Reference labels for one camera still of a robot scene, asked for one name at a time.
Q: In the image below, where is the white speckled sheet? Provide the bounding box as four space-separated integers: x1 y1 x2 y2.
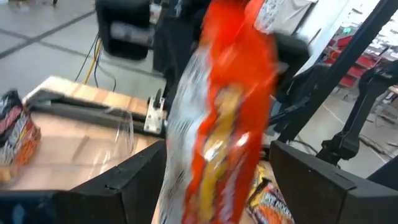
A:
253 0 318 34

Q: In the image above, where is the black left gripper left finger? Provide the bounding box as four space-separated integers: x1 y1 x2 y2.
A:
72 139 168 224

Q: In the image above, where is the black Maruchan fire noodle pack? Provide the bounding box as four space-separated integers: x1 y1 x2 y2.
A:
0 89 42 166
245 166 296 224

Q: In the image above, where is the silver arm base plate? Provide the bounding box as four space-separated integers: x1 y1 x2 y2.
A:
144 95 166 135

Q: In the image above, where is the red Maruchan noodle pack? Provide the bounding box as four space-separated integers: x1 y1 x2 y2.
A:
157 0 279 224

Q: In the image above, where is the red tool cabinet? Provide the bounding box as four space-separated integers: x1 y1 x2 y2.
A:
325 29 398 90

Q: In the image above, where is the black box with grey label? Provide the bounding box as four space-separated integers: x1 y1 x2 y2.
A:
95 0 154 61

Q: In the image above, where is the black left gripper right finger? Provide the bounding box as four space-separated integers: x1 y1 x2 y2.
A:
269 139 357 224

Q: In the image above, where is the yellow cable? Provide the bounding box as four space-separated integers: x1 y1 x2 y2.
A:
83 37 103 85

